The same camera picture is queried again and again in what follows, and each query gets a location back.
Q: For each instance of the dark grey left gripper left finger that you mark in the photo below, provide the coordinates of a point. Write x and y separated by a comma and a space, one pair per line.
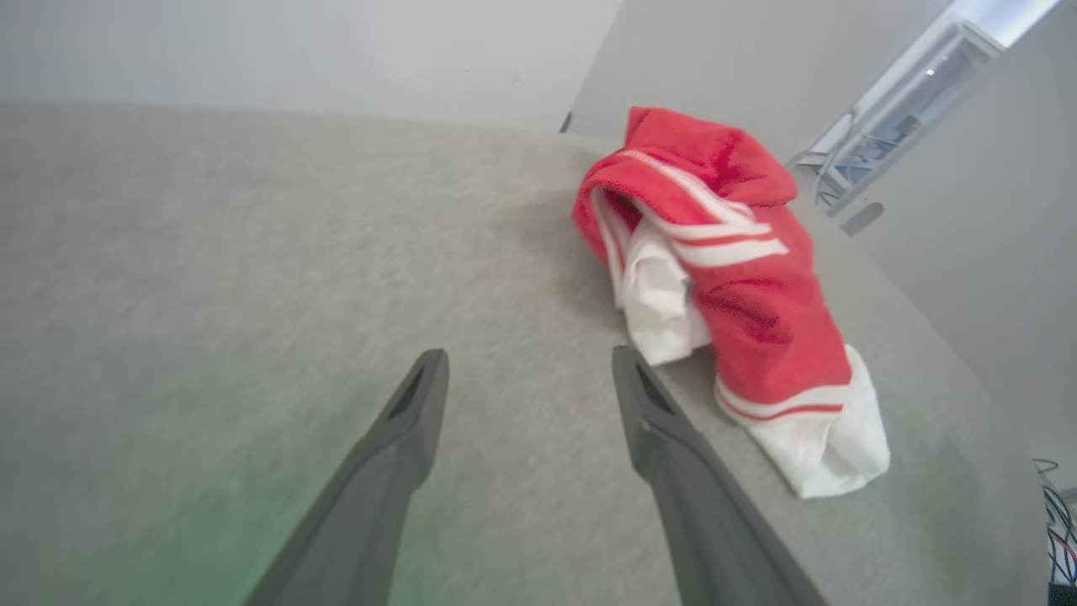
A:
395, 446

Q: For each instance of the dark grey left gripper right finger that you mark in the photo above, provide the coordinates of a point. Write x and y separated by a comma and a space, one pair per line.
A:
673, 471

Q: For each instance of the red and white basketball jersey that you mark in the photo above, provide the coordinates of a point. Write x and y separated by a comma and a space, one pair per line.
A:
757, 295

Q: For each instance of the black box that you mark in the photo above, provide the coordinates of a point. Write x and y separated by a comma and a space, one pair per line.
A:
1063, 595

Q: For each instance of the small grey wall plate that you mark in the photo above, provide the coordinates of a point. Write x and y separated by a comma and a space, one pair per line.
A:
862, 219

